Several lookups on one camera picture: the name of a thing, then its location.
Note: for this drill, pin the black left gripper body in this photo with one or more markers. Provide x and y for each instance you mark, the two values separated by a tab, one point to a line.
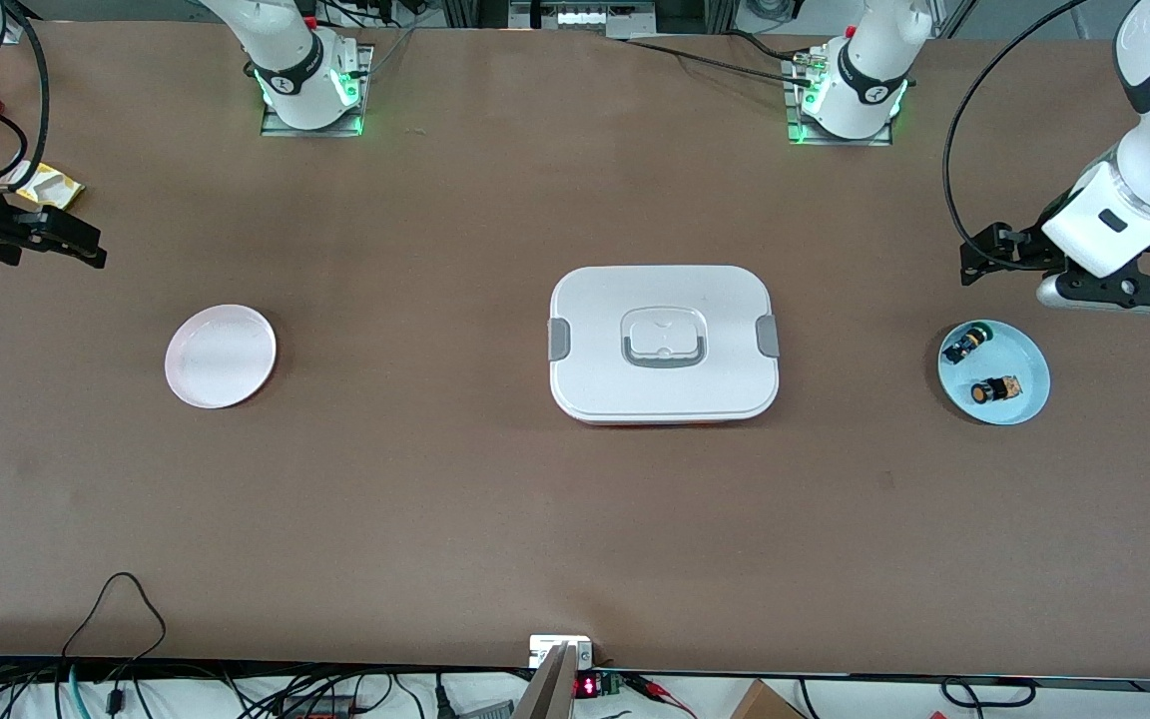
1027	250

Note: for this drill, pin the orange push-button switch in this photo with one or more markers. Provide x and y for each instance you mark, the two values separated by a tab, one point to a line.
996	389

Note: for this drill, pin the brown cardboard box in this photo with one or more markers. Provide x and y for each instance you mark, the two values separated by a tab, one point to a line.
765	702

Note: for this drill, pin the yellow snack packet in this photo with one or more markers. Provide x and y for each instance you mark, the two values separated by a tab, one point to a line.
56	188

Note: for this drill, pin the small black blue toy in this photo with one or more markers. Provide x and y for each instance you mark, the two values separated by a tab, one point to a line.
967	344

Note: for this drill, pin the light blue round plate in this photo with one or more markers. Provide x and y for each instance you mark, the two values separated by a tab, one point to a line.
1019	345

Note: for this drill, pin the pink round plate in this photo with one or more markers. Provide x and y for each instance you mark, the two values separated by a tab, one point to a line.
221	358

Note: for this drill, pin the white power strip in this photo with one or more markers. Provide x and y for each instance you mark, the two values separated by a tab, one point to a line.
585	17

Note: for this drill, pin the red LED display board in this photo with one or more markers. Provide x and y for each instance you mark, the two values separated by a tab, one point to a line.
587	686

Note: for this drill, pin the small white mounting block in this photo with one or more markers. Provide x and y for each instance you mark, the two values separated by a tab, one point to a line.
545	649

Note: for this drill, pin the grey aluminium bar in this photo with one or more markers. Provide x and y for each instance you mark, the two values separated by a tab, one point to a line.
550	694

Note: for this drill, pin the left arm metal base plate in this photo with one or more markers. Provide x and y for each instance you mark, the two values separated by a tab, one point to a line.
840	143

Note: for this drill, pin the aluminium frame profile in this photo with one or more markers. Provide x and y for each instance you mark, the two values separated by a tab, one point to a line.
21	18

